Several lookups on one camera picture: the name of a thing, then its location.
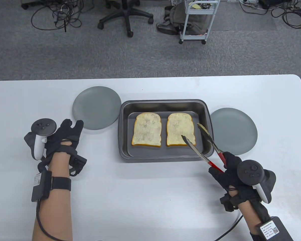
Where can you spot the grey round plate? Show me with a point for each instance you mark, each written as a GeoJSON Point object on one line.
{"type": "Point", "coordinates": [235, 130]}
{"type": "Point", "coordinates": [96, 108]}

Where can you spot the black caster base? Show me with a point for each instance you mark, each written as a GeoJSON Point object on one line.
{"type": "Point", "coordinates": [25, 5]}

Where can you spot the person's left forearm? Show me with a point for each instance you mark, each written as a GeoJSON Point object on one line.
{"type": "Point", "coordinates": [55, 213]}

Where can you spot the dark metal baking tray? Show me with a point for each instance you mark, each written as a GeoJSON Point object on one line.
{"type": "Point", "coordinates": [165, 155]}

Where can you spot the right hand controller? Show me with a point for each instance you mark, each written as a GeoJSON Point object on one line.
{"type": "Point", "coordinates": [250, 172]}

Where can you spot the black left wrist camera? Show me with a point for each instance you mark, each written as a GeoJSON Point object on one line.
{"type": "Point", "coordinates": [77, 164]}

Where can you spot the toast slice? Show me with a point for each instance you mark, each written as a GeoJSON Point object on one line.
{"type": "Point", "coordinates": [146, 130]}
{"type": "Point", "coordinates": [178, 128]}

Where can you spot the white wheeled cart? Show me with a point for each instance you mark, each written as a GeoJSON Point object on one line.
{"type": "Point", "coordinates": [190, 37]}

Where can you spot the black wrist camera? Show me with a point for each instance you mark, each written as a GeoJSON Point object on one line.
{"type": "Point", "coordinates": [77, 164]}
{"type": "Point", "coordinates": [227, 202]}

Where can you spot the person's right hand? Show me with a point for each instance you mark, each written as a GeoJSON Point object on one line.
{"type": "Point", "coordinates": [229, 170]}

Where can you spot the black office chair base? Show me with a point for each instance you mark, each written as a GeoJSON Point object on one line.
{"type": "Point", "coordinates": [127, 15]}

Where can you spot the black right forearm sensor box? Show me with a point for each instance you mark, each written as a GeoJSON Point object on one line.
{"type": "Point", "coordinates": [276, 229]}

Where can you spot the person's left hand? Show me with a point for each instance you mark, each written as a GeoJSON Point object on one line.
{"type": "Point", "coordinates": [65, 134]}

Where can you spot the left hand controller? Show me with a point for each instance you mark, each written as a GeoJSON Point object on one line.
{"type": "Point", "coordinates": [44, 125]}

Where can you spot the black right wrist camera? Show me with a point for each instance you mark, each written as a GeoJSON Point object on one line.
{"type": "Point", "coordinates": [227, 202]}

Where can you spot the hand controller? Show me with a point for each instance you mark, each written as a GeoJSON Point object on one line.
{"type": "Point", "coordinates": [44, 125]}
{"type": "Point", "coordinates": [250, 172]}

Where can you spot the grey backpack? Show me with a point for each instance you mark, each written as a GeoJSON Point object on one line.
{"type": "Point", "coordinates": [175, 15]}

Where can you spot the white power strip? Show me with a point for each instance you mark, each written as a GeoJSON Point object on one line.
{"type": "Point", "coordinates": [250, 3]}

